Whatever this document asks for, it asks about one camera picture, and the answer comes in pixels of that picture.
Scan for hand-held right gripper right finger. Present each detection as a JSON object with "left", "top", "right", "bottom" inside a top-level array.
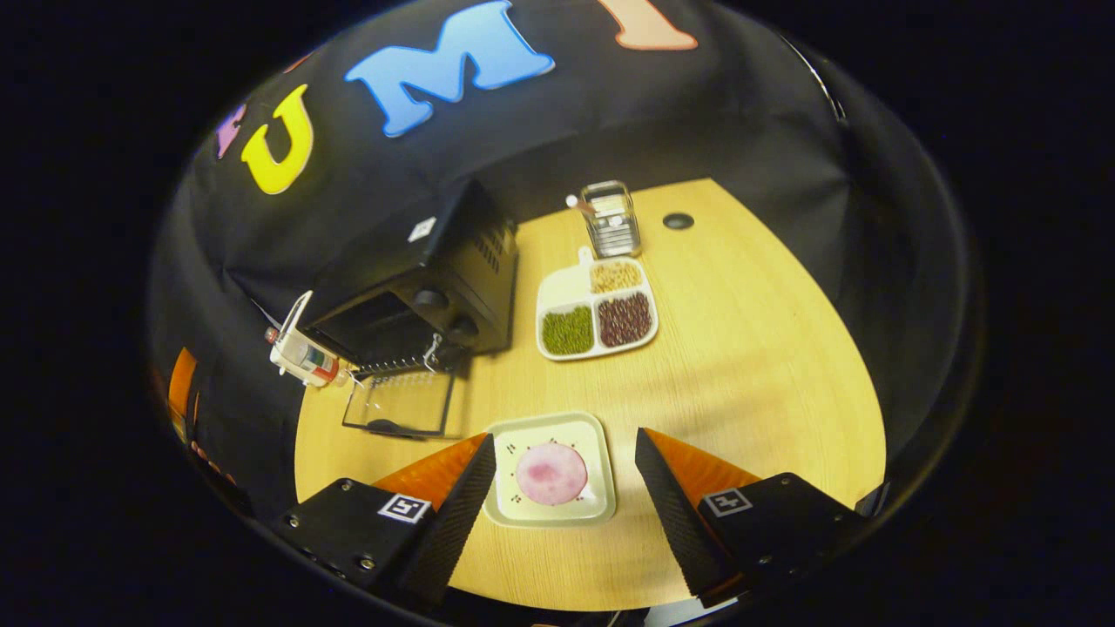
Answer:
[{"left": 634, "top": 427, "right": 872, "bottom": 609}]

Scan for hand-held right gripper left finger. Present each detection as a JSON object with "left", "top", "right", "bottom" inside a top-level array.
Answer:
[{"left": 270, "top": 433, "right": 497, "bottom": 606}]

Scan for square cream plate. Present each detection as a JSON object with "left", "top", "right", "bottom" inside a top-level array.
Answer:
[{"left": 482, "top": 411, "right": 618, "bottom": 529}]

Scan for round pink meat slice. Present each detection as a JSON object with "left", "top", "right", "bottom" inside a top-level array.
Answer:
[{"left": 515, "top": 442, "right": 589, "bottom": 507}]

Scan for black electric oven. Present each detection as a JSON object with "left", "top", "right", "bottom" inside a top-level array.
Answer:
[{"left": 301, "top": 179, "right": 521, "bottom": 439}]

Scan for clear bottle with red label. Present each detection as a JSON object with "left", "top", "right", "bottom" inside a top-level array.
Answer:
[{"left": 265, "top": 327, "right": 349, "bottom": 386}]

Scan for white small appliance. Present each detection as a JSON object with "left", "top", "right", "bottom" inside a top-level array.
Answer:
[{"left": 272, "top": 290, "right": 345, "bottom": 388}]

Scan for dark red beans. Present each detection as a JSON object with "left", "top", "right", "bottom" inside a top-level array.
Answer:
[{"left": 598, "top": 293, "right": 653, "bottom": 347}]

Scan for green mung beans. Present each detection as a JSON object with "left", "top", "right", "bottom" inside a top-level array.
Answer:
[{"left": 542, "top": 306, "right": 595, "bottom": 355}]

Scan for white divided bean tray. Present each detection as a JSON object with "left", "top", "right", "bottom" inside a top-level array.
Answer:
[{"left": 535, "top": 246, "right": 659, "bottom": 361}]

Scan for yellow soybeans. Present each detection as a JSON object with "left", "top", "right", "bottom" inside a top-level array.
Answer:
[{"left": 591, "top": 260, "right": 643, "bottom": 293}]

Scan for wire oven rack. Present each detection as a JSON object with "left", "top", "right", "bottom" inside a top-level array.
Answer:
[{"left": 348, "top": 353, "right": 458, "bottom": 377}]

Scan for metal wire holder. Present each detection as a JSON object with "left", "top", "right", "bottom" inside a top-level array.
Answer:
[{"left": 579, "top": 180, "right": 643, "bottom": 260}]

